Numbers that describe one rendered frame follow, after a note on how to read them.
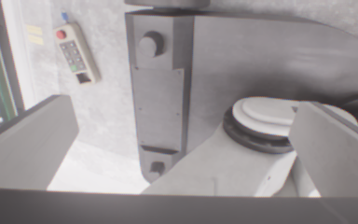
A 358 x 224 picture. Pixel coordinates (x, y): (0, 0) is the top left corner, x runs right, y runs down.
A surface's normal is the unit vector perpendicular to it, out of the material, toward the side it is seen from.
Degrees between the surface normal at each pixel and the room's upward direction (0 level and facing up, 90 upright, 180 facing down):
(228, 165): 90
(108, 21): 0
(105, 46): 0
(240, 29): 0
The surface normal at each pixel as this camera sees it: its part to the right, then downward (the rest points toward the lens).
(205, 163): 0.03, -0.86
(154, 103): -0.21, 0.50
